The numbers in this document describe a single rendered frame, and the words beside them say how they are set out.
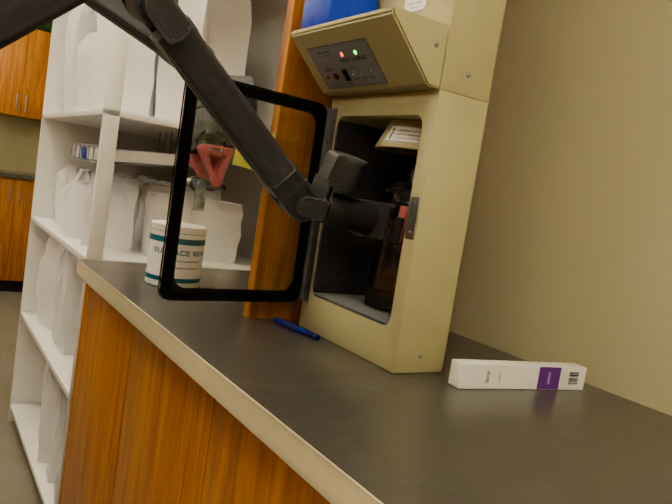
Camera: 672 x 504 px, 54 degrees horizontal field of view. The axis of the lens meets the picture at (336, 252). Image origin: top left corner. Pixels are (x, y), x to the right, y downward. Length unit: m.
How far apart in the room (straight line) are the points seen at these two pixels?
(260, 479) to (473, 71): 0.71
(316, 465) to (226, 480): 0.30
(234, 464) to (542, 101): 0.99
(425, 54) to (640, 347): 0.66
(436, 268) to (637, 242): 0.40
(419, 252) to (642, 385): 0.49
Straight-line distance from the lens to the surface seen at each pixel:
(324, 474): 0.74
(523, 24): 1.62
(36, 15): 0.94
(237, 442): 0.99
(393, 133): 1.19
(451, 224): 1.12
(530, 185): 1.49
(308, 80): 1.38
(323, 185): 1.11
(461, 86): 1.12
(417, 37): 1.06
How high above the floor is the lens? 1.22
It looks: 5 degrees down
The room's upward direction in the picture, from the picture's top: 9 degrees clockwise
